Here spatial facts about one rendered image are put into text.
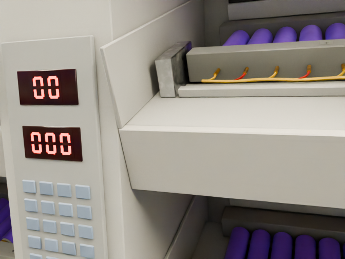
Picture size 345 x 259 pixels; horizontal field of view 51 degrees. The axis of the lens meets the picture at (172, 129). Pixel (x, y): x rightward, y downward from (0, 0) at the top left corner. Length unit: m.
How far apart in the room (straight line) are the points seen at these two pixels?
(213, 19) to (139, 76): 0.18
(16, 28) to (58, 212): 0.12
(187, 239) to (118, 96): 0.19
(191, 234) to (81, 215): 0.15
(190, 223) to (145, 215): 0.10
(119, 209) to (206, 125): 0.08
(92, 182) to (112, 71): 0.07
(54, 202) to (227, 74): 0.15
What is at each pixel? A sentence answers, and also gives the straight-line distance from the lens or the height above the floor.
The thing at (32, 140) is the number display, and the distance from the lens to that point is 0.26.
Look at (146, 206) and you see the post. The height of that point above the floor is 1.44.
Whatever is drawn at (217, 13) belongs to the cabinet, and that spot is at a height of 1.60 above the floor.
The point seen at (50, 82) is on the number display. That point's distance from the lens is 0.24.
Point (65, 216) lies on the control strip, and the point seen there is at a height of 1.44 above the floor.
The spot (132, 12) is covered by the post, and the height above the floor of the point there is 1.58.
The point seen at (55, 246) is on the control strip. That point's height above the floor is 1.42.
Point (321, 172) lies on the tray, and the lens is 0.20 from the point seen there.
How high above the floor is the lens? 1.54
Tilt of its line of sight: 9 degrees down
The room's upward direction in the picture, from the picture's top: 2 degrees counter-clockwise
